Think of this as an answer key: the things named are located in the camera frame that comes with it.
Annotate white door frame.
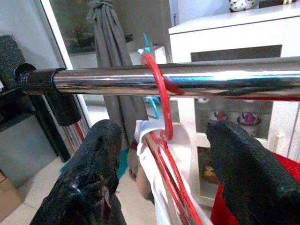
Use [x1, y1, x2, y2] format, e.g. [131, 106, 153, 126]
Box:
[39, 0, 94, 128]

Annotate chrome clothes rail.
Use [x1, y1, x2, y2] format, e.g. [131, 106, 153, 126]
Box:
[52, 56, 300, 102]

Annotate teal plastic hanger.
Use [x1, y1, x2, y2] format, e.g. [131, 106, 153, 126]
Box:
[137, 32, 162, 120]

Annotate grey tied curtain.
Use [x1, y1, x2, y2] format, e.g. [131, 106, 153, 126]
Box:
[86, 0, 150, 147]

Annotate white shelf cabinet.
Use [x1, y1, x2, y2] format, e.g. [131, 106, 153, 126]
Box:
[168, 3, 300, 207]

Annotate black clothes rack frame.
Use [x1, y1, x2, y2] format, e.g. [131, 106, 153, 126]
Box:
[29, 93, 71, 163]

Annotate spotted ceramic ornament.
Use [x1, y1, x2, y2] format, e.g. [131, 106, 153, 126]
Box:
[228, 0, 256, 12]

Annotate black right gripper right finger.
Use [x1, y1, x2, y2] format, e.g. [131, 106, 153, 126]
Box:
[206, 120, 300, 225]

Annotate white garment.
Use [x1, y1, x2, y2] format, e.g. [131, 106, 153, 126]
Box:
[135, 120, 211, 225]

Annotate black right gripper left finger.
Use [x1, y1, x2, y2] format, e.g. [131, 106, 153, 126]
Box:
[30, 119, 128, 225]

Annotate yellow toy figure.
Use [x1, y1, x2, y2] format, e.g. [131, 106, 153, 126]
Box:
[202, 164, 220, 185]

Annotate red plastic hanger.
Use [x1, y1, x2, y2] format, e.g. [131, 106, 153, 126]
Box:
[140, 52, 203, 225]

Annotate potted plant red flowers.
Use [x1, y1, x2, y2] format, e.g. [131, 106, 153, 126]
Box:
[71, 28, 96, 47]

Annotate patterned ceramic cup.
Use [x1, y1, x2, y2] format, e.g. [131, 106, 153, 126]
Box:
[207, 110, 229, 122]
[236, 112, 262, 136]

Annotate red garment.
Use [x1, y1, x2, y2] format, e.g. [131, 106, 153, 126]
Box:
[210, 151, 300, 225]

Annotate black rail connector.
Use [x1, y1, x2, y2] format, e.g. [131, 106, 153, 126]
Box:
[13, 62, 83, 127]

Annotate grey metal cabinet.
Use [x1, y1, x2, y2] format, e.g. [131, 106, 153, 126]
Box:
[0, 113, 59, 189]

